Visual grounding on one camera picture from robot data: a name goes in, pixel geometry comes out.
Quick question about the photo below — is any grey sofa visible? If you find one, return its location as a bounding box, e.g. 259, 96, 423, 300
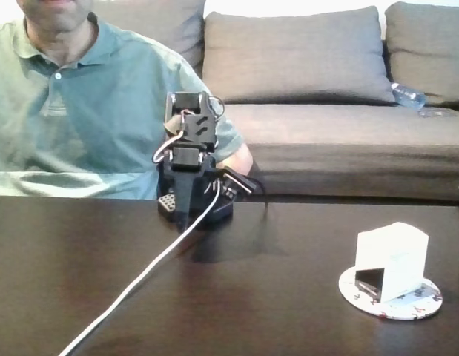
87, 0, 459, 203

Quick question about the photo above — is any person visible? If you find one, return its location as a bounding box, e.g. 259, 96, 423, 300
0, 0, 254, 201

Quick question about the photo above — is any white servo box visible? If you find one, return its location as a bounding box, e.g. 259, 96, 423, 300
354, 221, 430, 302

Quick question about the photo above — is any round patterned white coaster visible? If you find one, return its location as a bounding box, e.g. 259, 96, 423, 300
338, 265, 444, 320

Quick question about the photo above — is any clear plastic bottle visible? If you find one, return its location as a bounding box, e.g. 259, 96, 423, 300
390, 82, 427, 111

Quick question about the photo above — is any grey sofa cushion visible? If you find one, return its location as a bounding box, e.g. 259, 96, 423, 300
201, 5, 397, 105
383, 1, 459, 108
87, 0, 207, 81

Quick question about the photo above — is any white cable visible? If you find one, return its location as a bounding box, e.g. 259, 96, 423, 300
58, 181, 222, 356

